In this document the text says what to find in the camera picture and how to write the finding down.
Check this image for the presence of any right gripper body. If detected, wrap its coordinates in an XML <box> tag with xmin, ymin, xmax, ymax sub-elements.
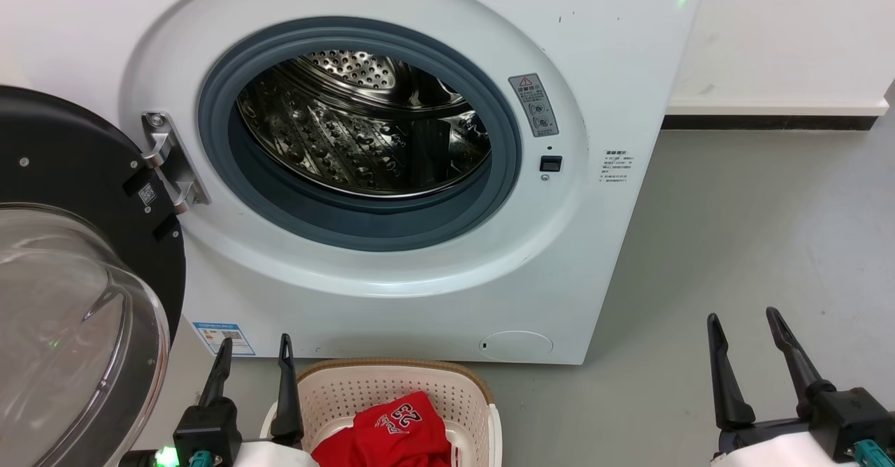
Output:
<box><xmin>712</xmin><ymin>387</ymin><xmax>895</xmax><ymax>467</ymax></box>

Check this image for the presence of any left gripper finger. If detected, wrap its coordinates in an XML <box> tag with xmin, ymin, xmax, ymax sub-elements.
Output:
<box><xmin>199</xmin><ymin>338</ymin><xmax>234</xmax><ymax>407</ymax></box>
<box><xmin>271</xmin><ymin>333</ymin><xmax>306</xmax><ymax>449</ymax></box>

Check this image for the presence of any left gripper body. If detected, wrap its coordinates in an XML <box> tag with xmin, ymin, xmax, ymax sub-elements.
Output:
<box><xmin>122</xmin><ymin>397</ymin><xmax>319</xmax><ymax>467</ymax></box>

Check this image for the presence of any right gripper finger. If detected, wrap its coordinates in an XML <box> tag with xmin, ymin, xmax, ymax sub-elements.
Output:
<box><xmin>766</xmin><ymin>306</ymin><xmax>838</xmax><ymax>420</ymax></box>
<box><xmin>707</xmin><ymin>312</ymin><xmax>757</xmax><ymax>432</ymax></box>

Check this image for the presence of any red basketball jersey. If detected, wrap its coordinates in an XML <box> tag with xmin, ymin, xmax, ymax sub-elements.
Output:
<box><xmin>311</xmin><ymin>391</ymin><xmax>453</xmax><ymax>467</ymax></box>

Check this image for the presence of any cream perforated laundry basket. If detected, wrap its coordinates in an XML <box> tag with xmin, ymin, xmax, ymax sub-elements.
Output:
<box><xmin>260</xmin><ymin>359</ymin><xmax>503</xmax><ymax>467</ymax></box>

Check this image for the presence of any black washer door with glass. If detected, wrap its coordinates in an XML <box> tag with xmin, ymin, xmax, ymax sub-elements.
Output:
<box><xmin>0</xmin><ymin>86</ymin><xmax>187</xmax><ymax>467</ymax></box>

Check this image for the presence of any stainless steel washing machine drum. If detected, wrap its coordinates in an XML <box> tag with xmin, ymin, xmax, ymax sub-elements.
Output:
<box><xmin>238</xmin><ymin>50</ymin><xmax>492</xmax><ymax>199</ymax></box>

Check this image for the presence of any blue energy label sticker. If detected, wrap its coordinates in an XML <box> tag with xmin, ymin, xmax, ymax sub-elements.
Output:
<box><xmin>192</xmin><ymin>322</ymin><xmax>256</xmax><ymax>357</ymax></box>

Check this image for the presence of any white front-load washing machine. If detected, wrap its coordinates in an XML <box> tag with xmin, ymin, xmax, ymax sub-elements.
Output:
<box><xmin>0</xmin><ymin>0</ymin><xmax>707</xmax><ymax>365</ymax></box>

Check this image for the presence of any grey rubber door gasket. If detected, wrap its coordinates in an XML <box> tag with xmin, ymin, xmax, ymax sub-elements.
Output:
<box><xmin>198</xmin><ymin>17</ymin><xmax>523</xmax><ymax>252</ymax></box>

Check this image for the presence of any round white filter cover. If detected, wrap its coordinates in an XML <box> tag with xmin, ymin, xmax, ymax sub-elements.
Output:
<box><xmin>480</xmin><ymin>331</ymin><xmax>553</xmax><ymax>361</ymax></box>

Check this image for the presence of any silver metal door hinge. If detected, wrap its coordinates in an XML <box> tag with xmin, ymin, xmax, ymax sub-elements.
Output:
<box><xmin>142</xmin><ymin>112</ymin><xmax>210</xmax><ymax>215</ymax></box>

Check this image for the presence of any white and black baseboard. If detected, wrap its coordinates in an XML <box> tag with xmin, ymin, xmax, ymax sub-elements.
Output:
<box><xmin>663</xmin><ymin>96</ymin><xmax>890</xmax><ymax>131</ymax></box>

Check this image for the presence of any grey warning sticker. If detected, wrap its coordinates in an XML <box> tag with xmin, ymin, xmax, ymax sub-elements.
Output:
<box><xmin>508</xmin><ymin>73</ymin><xmax>560</xmax><ymax>138</ymax></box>

